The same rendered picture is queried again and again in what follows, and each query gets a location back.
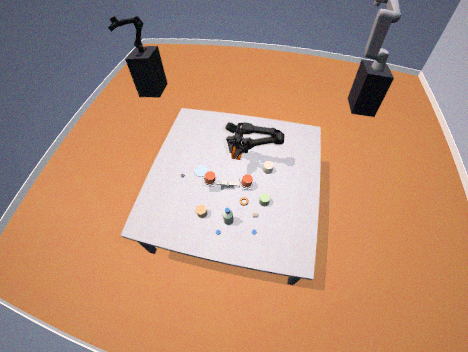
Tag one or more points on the pale green cylinder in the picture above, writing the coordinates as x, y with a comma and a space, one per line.
264, 199

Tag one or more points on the terracotta orange cup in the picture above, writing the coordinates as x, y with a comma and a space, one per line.
209, 177
247, 180

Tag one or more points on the tan cylinder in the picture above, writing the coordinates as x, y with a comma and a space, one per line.
201, 211

